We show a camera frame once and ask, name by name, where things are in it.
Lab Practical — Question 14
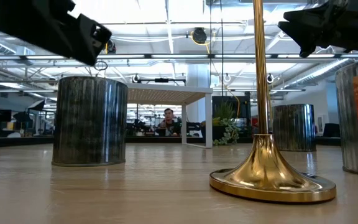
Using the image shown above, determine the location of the gold candlestick holder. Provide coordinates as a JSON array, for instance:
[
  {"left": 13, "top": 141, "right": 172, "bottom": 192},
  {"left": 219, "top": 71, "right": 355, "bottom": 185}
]
[{"left": 209, "top": 0, "right": 337, "bottom": 205}]

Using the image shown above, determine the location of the black lamp shade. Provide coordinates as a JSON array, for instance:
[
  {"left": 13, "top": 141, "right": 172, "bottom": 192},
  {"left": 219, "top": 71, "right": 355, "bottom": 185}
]
[{"left": 27, "top": 99, "right": 46, "bottom": 112}]

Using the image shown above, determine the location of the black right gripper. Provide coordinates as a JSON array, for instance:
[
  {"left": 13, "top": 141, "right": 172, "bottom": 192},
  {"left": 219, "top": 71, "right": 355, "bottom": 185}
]
[{"left": 277, "top": 0, "right": 358, "bottom": 58}]

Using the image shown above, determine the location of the background computer monitor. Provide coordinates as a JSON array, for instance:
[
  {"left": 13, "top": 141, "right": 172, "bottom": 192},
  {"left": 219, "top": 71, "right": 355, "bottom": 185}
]
[{"left": 0, "top": 108, "right": 12, "bottom": 123}]

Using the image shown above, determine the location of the black table frame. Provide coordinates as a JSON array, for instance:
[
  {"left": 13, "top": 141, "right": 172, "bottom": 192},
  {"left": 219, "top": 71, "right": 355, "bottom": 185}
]
[{"left": 0, "top": 136, "right": 341, "bottom": 149}]

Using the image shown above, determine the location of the black ceiling cable reel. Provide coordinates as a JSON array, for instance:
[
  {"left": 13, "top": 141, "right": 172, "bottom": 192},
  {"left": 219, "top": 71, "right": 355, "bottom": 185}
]
[
  {"left": 192, "top": 27, "right": 208, "bottom": 45},
  {"left": 106, "top": 39, "right": 117, "bottom": 54}
]

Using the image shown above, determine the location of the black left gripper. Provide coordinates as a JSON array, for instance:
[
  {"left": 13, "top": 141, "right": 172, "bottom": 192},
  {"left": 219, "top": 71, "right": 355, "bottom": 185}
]
[{"left": 0, "top": 0, "right": 112, "bottom": 67}]

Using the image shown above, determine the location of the person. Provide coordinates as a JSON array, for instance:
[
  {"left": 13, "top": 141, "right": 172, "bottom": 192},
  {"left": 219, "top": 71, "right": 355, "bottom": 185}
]
[{"left": 157, "top": 108, "right": 183, "bottom": 137}]

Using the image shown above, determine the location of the green potted plant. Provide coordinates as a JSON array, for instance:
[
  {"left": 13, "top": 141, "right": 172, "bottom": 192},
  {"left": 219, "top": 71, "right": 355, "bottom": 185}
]
[{"left": 212, "top": 101, "right": 242, "bottom": 146}]

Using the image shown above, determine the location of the black office chair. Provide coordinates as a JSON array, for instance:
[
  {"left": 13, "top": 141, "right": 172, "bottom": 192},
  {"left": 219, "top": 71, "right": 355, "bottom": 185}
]
[{"left": 323, "top": 123, "right": 341, "bottom": 138}]

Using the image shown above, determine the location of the white perforated metal shelf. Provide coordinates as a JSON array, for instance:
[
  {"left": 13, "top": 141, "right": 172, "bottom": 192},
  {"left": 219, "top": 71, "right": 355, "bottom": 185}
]
[{"left": 126, "top": 82, "right": 214, "bottom": 149}]

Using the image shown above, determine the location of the white building column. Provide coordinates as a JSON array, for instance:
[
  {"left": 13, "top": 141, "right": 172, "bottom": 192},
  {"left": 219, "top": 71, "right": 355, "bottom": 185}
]
[{"left": 186, "top": 63, "right": 213, "bottom": 124}]

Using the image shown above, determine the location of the long ceiling light strip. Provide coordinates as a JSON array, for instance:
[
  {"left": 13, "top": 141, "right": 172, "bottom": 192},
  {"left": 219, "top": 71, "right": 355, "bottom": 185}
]
[{"left": 0, "top": 54, "right": 358, "bottom": 60}]

